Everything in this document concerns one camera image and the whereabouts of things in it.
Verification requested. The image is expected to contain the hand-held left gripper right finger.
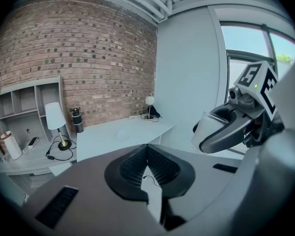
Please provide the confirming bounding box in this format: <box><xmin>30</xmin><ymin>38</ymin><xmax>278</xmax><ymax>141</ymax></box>
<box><xmin>147</xmin><ymin>144</ymin><xmax>295</xmax><ymax>236</ymax></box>

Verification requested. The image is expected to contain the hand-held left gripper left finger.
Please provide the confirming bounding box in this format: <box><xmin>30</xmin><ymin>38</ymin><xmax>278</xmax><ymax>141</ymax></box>
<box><xmin>22</xmin><ymin>144</ymin><xmax>164</xmax><ymax>236</ymax></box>

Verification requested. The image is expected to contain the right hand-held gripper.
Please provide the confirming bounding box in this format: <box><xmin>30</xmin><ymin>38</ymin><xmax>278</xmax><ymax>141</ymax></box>
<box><xmin>192</xmin><ymin>60</ymin><xmax>285</xmax><ymax>155</ymax></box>

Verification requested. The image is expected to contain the white round dish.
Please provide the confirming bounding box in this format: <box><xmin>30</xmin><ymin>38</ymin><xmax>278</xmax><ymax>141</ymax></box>
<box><xmin>116</xmin><ymin>129</ymin><xmax>131</xmax><ymax>143</ymax></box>

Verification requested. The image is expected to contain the black insulated bottle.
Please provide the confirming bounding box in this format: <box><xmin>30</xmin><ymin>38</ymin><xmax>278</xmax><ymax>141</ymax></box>
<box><xmin>72</xmin><ymin>108</ymin><xmax>85</xmax><ymax>134</ymax></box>

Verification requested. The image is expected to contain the white flat handheld device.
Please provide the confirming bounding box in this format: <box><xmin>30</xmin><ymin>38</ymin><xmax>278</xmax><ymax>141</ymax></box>
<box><xmin>27</xmin><ymin>136</ymin><xmax>41</xmax><ymax>149</ymax></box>

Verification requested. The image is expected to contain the white shade table lamp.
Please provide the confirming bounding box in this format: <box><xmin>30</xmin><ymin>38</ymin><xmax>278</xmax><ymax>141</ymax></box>
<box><xmin>44</xmin><ymin>102</ymin><xmax>73</xmax><ymax>151</ymax></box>

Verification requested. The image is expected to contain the white globe desk lamp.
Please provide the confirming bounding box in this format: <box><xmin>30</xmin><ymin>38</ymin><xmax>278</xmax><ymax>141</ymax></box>
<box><xmin>145</xmin><ymin>95</ymin><xmax>156</xmax><ymax>120</ymax></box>

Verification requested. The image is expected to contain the white cylinder canister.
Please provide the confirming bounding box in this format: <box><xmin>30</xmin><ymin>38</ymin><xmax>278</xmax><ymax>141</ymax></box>
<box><xmin>0</xmin><ymin>130</ymin><xmax>23</xmax><ymax>161</ymax></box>

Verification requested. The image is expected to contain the grey framed window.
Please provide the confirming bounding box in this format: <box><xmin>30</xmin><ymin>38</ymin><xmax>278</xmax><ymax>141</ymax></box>
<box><xmin>219</xmin><ymin>21</ymin><xmax>295</xmax><ymax>155</ymax></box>

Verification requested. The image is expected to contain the grey desk with shelf unit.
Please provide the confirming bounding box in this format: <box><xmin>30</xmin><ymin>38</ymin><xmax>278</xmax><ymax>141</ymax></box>
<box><xmin>0</xmin><ymin>75</ymin><xmax>78</xmax><ymax>181</ymax></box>

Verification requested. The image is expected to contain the black lamp power cable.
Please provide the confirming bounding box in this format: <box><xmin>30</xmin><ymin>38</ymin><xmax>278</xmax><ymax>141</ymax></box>
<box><xmin>45</xmin><ymin>135</ymin><xmax>78</xmax><ymax>162</ymax></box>

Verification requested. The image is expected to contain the thin black wire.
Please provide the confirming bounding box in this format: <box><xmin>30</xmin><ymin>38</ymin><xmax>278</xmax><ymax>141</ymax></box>
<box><xmin>142</xmin><ymin>175</ymin><xmax>161</xmax><ymax>188</ymax></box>

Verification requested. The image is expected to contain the black cable bundle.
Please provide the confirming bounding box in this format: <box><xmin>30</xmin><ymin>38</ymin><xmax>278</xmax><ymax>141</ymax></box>
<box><xmin>140</xmin><ymin>106</ymin><xmax>163</xmax><ymax>122</ymax></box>

